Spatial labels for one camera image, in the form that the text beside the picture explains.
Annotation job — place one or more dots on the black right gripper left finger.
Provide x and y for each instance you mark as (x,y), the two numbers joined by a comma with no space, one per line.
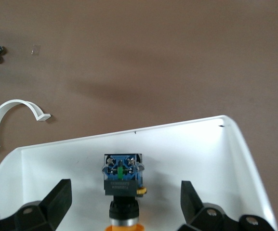
(56,199)

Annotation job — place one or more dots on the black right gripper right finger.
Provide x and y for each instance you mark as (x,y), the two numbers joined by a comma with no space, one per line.
(189,202)

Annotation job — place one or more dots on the white plastic bin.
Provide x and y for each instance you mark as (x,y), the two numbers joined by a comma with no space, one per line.
(201,156)

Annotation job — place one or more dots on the yellow push button switch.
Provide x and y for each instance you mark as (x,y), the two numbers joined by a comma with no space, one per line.
(119,168)

